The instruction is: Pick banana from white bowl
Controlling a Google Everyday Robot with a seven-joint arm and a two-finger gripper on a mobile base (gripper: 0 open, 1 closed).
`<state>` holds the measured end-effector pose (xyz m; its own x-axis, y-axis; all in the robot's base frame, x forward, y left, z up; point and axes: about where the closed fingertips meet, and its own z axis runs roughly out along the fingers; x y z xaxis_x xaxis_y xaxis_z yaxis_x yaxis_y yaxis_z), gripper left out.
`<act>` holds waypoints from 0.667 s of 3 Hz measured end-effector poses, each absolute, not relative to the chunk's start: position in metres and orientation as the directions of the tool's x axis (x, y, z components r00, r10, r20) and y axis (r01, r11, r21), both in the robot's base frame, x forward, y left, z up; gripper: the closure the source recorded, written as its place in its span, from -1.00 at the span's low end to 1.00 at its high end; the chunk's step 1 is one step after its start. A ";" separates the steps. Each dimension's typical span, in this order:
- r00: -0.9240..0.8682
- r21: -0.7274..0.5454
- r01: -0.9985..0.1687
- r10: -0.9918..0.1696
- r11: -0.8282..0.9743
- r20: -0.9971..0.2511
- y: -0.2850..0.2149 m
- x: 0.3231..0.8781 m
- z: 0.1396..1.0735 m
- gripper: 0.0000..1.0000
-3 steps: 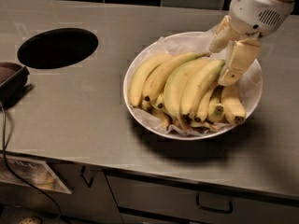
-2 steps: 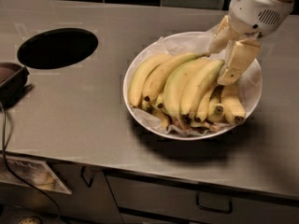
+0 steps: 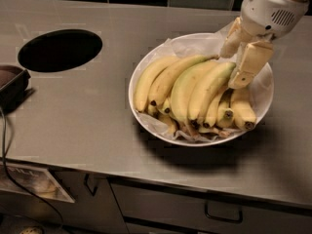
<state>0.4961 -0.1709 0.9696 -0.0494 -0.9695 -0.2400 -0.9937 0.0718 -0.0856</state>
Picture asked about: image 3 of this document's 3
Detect short banana dark tip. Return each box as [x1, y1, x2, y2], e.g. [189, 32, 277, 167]
[216, 94, 234, 129]

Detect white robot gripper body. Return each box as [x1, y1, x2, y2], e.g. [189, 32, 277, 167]
[240, 0, 309, 38]

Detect black drawer handle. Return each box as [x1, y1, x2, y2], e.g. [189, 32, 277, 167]
[205, 201, 243, 224]

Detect printed sign on cabinet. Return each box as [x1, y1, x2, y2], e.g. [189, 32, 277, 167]
[0, 164, 75, 203]

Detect black cabinet door handle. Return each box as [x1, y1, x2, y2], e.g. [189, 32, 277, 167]
[83, 174, 98, 197]

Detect black cable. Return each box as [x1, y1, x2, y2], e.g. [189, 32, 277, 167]
[0, 105, 65, 229]

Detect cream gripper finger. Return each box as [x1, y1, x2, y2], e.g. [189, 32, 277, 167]
[228, 41, 273, 89]
[219, 17, 253, 59]

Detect small banana under top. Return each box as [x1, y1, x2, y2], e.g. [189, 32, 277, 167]
[203, 86, 226, 129]

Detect white bowl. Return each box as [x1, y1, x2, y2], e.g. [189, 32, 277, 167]
[128, 32, 275, 147]

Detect middle greenish yellow banana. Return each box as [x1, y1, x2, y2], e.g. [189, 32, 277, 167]
[171, 60, 218, 122]

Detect dark brown container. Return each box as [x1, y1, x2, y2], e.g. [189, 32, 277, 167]
[0, 65, 30, 111]

